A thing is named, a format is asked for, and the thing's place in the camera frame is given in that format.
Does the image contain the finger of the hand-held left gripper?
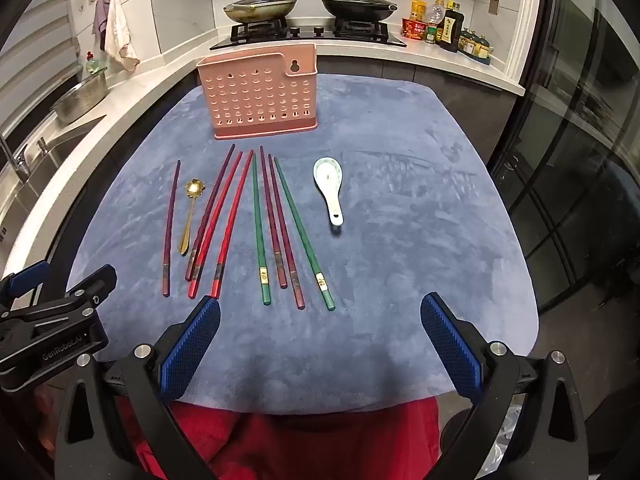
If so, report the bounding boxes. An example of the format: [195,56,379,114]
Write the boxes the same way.
[49,264,119,312]
[0,259,52,306]

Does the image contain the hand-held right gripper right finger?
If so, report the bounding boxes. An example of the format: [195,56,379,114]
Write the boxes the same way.
[419,293,591,480]

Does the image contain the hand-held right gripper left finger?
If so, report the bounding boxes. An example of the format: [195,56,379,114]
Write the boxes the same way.
[52,294,223,480]

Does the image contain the purple chopstick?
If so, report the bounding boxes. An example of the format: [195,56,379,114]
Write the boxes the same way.
[161,160,182,297]
[184,143,236,282]

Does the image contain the dark red chopstick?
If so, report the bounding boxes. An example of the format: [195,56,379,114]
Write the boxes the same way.
[259,145,289,290]
[267,154,306,310]

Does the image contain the green chopstick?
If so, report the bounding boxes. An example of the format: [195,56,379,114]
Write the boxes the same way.
[273,156,337,311]
[251,151,273,306]

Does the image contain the pink perforated utensil holder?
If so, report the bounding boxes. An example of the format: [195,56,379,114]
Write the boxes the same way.
[196,43,321,141]

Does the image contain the stainless steel sink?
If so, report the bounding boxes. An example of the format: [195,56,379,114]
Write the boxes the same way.
[0,112,108,241]

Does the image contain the chrome faucet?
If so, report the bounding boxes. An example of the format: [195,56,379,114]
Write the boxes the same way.
[0,135,31,186]

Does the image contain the gold metal spoon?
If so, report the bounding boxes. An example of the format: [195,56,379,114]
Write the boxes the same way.
[179,179,201,256]

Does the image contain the blue-grey plush mat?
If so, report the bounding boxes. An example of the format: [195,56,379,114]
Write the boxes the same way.
[67,74,542,413]

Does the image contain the red garment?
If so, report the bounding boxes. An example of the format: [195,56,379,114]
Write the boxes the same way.
[115,395,443,480]

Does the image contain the steel colander bowl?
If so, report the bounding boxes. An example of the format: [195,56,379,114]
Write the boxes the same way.
[51,71,111,125]

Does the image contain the white stone countertop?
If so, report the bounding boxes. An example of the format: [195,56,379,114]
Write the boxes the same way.
[0,35,526,311]

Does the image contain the striped window blind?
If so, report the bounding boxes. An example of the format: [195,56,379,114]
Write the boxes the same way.
[0,0,86,131]

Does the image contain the white ceramic soup spoon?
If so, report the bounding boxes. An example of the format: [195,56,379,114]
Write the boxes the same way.
[313,157,346,227]

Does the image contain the black-framed glass door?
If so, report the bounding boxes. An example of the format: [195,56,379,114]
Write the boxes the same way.
[487,0,640,411]

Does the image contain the dark base cabinet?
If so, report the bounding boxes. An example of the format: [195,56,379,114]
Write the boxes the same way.
[315,55,517,166]

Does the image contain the cream hanging towel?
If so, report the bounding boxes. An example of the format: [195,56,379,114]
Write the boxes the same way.
[102,0,142,72]

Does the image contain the purple hanging cloth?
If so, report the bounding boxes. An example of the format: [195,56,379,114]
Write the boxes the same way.
[91,0,113,51]

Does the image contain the seasoning jar rack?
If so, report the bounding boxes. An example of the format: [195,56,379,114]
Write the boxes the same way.
[457,30,496,66]

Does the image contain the beige wok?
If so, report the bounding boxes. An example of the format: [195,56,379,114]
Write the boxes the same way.
[223,0,299,25]

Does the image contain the dark sauce bottle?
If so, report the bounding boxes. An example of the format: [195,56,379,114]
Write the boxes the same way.
[439,2,465,53]

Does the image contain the red food packet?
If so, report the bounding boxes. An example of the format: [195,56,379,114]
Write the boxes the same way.
[401,17,427,41]

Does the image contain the black gas cooktop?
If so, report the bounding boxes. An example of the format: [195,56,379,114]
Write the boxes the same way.
[209,14,408,51]

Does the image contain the black wok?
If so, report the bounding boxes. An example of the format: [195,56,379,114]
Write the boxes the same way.
[321,0,399,22]

